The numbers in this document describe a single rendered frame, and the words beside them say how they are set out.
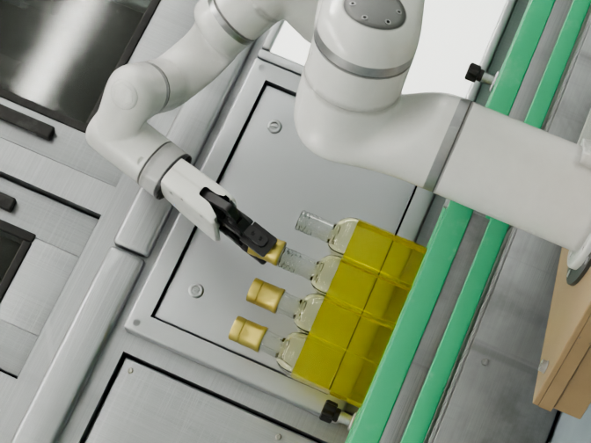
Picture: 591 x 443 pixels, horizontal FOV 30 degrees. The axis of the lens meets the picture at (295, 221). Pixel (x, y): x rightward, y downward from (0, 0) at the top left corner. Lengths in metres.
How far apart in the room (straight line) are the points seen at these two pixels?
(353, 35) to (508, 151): 0.18
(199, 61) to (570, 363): 0.76
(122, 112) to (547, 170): 0.66
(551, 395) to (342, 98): 0.33
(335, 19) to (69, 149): 0.84
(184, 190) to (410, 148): 0.50
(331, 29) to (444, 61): 0.78
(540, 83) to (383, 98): 0.60
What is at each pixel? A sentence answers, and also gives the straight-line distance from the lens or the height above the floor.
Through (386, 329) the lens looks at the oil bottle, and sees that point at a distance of 1.46.
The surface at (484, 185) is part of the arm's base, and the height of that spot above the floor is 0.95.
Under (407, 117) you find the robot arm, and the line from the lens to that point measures 1.05.
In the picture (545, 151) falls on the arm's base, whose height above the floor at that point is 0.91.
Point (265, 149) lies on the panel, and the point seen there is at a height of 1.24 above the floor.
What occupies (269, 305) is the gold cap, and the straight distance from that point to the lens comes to 1.47.
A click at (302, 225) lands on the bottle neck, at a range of 1.51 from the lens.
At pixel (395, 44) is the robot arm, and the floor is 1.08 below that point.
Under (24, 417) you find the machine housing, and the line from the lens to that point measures 1.63.
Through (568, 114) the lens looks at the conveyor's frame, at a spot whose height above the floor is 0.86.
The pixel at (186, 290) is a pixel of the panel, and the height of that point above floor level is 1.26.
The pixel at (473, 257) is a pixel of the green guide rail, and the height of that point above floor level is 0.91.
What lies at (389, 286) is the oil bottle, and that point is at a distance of 1.47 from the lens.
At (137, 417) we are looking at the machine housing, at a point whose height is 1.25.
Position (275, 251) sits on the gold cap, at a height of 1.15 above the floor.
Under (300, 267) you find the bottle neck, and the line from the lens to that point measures 1.49.
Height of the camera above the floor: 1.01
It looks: 5 degrees up
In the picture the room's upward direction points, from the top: 67 degrees counter-clockwise
